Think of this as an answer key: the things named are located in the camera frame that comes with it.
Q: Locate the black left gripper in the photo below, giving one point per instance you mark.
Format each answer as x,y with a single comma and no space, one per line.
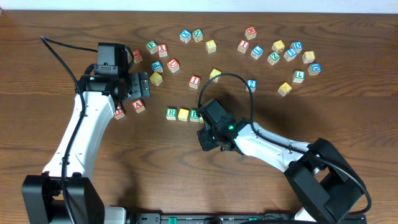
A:
140,84

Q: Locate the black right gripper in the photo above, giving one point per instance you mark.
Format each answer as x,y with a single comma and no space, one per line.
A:
206,140

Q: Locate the green B block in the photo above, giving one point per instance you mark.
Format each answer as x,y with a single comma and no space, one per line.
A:
194,117

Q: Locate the yellow O block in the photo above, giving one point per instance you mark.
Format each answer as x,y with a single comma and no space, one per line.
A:
183,114

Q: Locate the green R block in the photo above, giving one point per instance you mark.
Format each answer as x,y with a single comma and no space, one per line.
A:
171,114

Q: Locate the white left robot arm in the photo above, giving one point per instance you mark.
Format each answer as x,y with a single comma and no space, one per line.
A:
64,192

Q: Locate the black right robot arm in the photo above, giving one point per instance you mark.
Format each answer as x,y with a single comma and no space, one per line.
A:
326,185

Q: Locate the yellow G block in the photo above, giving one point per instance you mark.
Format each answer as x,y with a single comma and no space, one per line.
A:
156,78

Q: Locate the red A block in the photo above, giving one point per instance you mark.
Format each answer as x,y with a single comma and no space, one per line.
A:
138,105

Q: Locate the blue P block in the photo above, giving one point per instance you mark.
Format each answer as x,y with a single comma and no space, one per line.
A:
157,66

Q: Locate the red block far left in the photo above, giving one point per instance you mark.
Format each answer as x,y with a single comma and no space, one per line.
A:
137,56

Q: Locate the red U block lower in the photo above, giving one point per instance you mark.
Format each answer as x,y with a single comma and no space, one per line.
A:
119,113

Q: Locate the red u block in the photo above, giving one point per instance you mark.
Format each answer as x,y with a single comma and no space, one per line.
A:
119,113
173,65

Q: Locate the green F block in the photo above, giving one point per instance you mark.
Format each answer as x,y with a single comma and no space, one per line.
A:
152,46

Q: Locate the red U block upper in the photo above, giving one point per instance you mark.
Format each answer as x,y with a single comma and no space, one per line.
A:
173,65

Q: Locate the red Y block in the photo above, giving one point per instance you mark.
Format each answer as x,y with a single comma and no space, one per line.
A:
162,50

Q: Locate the red I block lower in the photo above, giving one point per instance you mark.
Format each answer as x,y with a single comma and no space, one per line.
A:
194,82

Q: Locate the red i block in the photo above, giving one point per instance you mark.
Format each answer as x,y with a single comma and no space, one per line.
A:
194,82
243,46

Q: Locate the blue 2 block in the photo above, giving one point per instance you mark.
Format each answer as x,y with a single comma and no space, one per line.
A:
252,85

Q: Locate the blue X block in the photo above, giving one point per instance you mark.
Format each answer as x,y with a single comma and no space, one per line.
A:
185,36

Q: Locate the green N block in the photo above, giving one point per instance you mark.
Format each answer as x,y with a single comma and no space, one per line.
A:
197,35

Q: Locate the yellow K block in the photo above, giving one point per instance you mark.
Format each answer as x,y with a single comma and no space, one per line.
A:
284,89

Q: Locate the blue L block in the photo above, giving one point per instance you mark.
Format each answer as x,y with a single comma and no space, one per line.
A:
257,51

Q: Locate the red I block upper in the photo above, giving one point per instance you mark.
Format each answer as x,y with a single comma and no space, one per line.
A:
243,46

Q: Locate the green Z block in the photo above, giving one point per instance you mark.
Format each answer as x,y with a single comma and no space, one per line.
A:
273,58

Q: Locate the green 7 block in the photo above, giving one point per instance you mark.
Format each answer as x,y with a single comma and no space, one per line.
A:
298,76

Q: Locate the yellow block with ball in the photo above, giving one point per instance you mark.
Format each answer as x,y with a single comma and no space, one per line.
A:
278,46

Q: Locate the blue 5 block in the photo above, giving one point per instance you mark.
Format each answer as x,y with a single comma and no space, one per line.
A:
290,54

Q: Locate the blue D block right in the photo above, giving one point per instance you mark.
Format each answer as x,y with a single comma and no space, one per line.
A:
314,69

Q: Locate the blue d block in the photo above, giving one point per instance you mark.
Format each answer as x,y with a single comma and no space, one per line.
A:
314,69
297,46

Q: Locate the yellow 8 block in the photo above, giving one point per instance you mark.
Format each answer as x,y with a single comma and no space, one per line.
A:
308,57

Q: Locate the blue D block far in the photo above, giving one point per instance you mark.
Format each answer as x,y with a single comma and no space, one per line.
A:
297,46

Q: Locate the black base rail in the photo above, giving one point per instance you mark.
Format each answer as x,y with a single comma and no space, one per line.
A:
156,218

